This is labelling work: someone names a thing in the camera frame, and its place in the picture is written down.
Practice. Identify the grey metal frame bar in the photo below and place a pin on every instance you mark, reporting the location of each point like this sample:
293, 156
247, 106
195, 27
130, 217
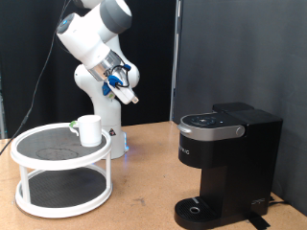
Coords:
1, 121

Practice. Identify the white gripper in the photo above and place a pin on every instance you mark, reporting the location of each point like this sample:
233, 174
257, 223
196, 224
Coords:
124, 95

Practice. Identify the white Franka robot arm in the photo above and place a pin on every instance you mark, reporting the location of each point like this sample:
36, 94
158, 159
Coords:
105, 111

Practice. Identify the wrist camera blue mount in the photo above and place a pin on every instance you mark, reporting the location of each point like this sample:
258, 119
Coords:
106, 89

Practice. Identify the white two-tier turntable stand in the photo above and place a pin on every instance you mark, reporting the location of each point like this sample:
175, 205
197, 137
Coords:
60, 163

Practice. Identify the black Keurig coffee machine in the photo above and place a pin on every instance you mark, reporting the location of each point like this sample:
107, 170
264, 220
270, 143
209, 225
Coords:
236, 166

